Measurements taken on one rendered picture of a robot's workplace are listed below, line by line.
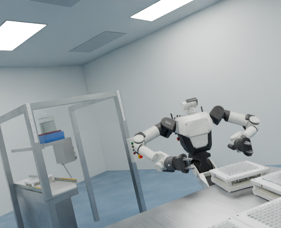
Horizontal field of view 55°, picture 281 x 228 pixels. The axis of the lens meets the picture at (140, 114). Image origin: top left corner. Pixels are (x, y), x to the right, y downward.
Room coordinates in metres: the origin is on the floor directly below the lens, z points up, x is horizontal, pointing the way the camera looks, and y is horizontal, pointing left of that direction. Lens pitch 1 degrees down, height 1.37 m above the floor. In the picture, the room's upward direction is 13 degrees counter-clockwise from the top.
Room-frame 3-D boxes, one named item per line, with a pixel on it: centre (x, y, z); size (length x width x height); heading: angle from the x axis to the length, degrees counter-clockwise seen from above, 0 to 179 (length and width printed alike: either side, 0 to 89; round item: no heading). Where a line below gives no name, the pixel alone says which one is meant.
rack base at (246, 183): (1.52, -0.46, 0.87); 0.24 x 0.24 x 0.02; 6
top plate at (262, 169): (1.52, -0.46, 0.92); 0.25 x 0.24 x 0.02; 96
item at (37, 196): (2.99, 1.28, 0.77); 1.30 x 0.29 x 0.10; 41
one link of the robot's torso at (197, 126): (2.21, -0.39, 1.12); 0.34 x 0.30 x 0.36; 96
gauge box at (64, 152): (2.63, 0.81, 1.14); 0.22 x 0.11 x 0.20; 41
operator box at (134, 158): (2.96, 0.13, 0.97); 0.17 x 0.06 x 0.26; 131
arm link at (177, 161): (1.74, -0.17, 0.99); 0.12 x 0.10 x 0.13; 38
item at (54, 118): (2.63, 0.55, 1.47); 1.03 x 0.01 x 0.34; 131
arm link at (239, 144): (1.81, -0.63, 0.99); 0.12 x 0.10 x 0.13; 178
